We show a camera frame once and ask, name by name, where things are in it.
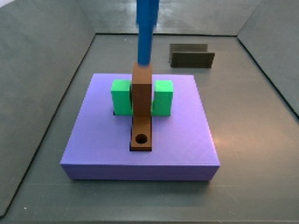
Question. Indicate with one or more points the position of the black angle fixture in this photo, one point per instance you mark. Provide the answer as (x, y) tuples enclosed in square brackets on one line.
[(190, 56)]

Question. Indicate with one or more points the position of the purple base block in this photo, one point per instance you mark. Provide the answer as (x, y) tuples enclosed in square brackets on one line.
[(98, 150)]

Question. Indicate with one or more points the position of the brown L-shaped bracket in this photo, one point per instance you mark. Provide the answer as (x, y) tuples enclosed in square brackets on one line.
[(142, 107)]

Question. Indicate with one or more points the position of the blue peg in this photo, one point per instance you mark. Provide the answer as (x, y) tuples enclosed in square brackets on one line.
[(148, 10)]

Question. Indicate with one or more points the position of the green block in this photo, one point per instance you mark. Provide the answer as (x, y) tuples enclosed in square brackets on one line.
[(164, 97)]

